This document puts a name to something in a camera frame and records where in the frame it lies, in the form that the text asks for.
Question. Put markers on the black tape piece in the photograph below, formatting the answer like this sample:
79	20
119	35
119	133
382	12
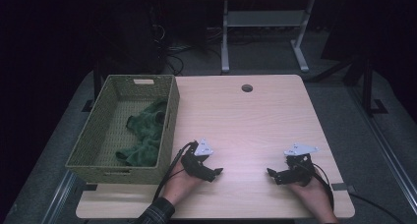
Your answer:
90	187

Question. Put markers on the black metal stand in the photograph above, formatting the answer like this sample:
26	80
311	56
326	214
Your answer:
97	86
367	86

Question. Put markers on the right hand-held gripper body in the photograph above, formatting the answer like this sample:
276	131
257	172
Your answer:
300	171

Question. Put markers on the aluminium floor rail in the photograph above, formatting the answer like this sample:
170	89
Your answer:
62	194
390	153

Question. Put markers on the person's left hand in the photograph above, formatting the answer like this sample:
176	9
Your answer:
180	184

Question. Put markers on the person's right hand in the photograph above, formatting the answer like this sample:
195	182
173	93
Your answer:
316	196

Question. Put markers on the white metal desk frame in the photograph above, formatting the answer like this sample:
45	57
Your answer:
265	18

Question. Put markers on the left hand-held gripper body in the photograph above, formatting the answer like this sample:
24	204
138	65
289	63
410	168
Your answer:
193	161

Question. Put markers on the green woven basket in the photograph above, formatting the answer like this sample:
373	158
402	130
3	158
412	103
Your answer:
105	145

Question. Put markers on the dark cabinet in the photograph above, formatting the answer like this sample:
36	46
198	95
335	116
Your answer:
131	47

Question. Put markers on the grey tape piece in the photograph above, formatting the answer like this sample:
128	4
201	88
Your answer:
341	186

